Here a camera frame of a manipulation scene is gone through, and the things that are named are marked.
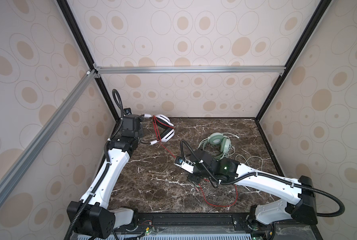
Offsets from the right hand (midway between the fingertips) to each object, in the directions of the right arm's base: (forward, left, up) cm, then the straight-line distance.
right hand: (185, 167), depth 73 cm
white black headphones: (+20, +11, +11) cm, 25 cm away
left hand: (+19, +24, +12) cm, 33 cm away
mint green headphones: (+26, -22, -18) cm, 38 cm away
